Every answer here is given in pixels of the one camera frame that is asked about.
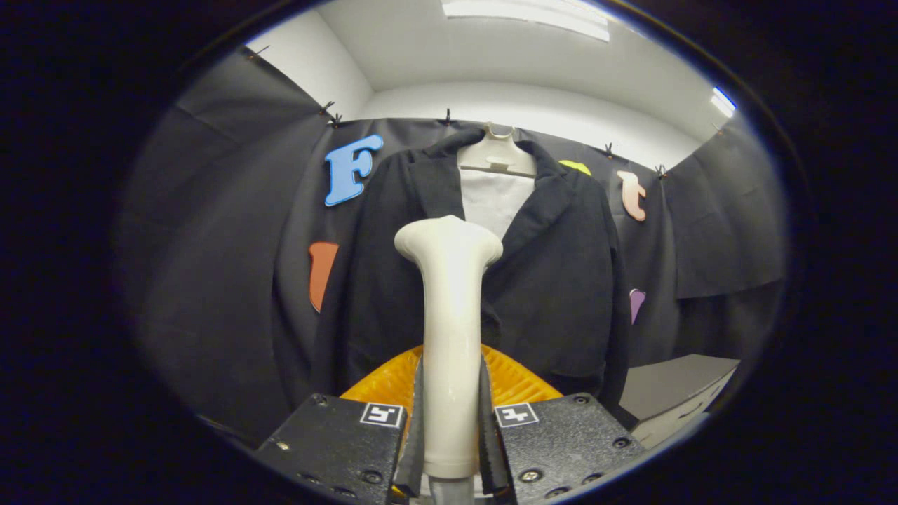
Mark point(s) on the grey and beige cabinet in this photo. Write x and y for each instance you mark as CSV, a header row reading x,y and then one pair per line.
x,y
666,386

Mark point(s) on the black suit jacket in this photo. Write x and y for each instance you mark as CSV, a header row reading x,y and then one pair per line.
x,y
561,280

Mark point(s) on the black backdrop cloth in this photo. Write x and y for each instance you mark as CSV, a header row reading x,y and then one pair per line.
x,y
210,280

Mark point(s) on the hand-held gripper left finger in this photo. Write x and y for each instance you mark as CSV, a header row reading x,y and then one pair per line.
x,y
337,449

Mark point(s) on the row of black backdrop clips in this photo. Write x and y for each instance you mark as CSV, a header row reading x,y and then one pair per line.
x,y
447,116

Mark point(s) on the ceiling light panel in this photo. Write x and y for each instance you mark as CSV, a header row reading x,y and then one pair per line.
x,y
526,14
724,103

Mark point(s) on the white plastic hanger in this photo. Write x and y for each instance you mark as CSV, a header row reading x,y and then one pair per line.
x,y
494,154

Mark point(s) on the white garment steamer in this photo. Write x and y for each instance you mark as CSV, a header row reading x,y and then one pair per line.
x,y
452,315

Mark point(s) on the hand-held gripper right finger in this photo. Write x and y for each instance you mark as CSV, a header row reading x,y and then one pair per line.
x,y
561,449

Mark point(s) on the white shirt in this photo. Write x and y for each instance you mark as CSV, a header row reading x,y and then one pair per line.
x,y
494,203

